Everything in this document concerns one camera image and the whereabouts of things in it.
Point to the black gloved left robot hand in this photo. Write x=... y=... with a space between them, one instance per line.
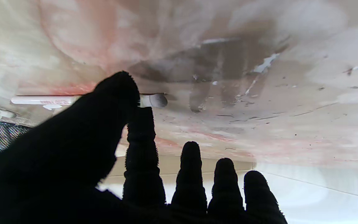
x=57 y=155

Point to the white straw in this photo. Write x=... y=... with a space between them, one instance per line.
x=42 y=100

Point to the black mesh brush holder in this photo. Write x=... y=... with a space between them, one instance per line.
x=2 y=137

